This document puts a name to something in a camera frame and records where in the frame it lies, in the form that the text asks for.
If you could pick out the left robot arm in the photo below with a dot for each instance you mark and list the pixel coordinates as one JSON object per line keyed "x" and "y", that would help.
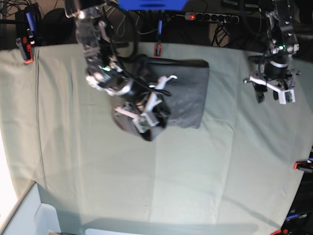
{"x": 272, "y": 67}

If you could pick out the black power strip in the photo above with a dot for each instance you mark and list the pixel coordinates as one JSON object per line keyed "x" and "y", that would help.
{"x": 211, "y": 18}

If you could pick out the white storage bin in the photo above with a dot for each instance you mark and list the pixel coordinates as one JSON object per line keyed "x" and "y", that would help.
{"x": 30, "y": 216}

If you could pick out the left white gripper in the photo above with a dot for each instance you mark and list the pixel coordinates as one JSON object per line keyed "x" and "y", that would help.
{"x": 283, "y": 89}

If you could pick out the red black clamp top left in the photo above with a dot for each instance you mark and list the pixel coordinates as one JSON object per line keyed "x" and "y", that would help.
{"x": 26, "y": 30}

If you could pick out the grey t-shirt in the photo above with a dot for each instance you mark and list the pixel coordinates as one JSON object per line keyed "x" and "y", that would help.
{"x": 187, "y": 92}

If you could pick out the black round base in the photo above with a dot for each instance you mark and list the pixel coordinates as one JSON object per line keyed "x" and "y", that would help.
{"x": 57, "y": 29}

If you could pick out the red black clamp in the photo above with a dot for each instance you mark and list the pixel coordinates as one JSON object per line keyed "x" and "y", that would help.
{"x": 158, "y": 46}
{"x": 26, "y": 30}

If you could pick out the red black clamp right edge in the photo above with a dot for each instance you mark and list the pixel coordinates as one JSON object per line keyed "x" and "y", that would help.
{"x": 305, "y": 166}

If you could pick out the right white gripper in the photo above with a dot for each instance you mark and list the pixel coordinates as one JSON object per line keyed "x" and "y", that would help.
{"x": 150, "y": 111}

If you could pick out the red clamp bottom right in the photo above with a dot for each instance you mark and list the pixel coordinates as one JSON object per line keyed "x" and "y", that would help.
{"x": 280, "y": 232}

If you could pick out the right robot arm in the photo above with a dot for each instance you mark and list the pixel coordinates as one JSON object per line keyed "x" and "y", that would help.
{"x": 105, "y": 68}

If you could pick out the red black clamp top centre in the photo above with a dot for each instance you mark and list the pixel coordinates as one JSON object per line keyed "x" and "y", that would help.
{"x": 158, "y": 46}

